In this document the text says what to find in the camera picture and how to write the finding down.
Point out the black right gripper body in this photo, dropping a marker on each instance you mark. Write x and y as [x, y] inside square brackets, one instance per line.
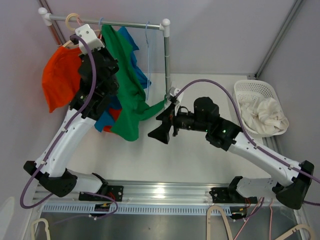
[183, 120]

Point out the white clothes rack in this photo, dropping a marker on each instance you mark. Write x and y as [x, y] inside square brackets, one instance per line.
[164, 27]

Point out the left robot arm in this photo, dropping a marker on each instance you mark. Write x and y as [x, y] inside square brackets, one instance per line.
[50, 169]

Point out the green t shirt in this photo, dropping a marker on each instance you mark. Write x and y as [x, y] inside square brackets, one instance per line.
[128, 108]

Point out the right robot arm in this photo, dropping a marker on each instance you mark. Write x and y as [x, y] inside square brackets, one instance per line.
[289, 180]

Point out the white t shirt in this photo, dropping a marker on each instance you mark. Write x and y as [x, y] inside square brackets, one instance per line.
[263, 116]

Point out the white perforated basket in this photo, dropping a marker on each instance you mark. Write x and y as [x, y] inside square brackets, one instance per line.
[249, 90]

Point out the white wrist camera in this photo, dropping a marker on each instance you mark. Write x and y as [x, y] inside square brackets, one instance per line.
[174, 96]
[86, 33]

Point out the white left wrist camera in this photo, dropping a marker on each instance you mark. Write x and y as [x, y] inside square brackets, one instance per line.
[86, 33]

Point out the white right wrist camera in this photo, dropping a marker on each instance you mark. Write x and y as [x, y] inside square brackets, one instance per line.
[174, 96]

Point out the blue wire hanger on rail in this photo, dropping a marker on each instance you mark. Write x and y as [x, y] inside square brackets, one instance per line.
[100, 24]

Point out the cream hanger bottom right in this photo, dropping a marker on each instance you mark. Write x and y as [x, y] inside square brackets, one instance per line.
[297, 228]

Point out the pink wire hanger below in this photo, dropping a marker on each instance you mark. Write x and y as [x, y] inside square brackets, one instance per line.
[253, 211]

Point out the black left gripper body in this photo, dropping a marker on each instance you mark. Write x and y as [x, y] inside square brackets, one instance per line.
[110, 61]

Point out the orange t shirt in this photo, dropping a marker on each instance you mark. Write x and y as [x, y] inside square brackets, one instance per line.
[61, 81]

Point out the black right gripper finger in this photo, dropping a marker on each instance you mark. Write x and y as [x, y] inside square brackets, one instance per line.
[166, 116]
[161, 133]

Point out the cream plastic hanger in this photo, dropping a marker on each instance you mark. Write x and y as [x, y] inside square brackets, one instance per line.
[71, 24]

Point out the blue t shirt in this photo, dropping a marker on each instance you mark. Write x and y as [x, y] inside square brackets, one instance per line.
[132, 55]

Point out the pink wire hanger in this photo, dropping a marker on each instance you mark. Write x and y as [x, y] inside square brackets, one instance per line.
[79, 21]

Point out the aluminium mounting rail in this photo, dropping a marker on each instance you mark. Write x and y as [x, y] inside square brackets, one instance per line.
[152, 198]

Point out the light blue wire hanger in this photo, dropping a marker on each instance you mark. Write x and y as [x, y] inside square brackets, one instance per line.
[148, 61]

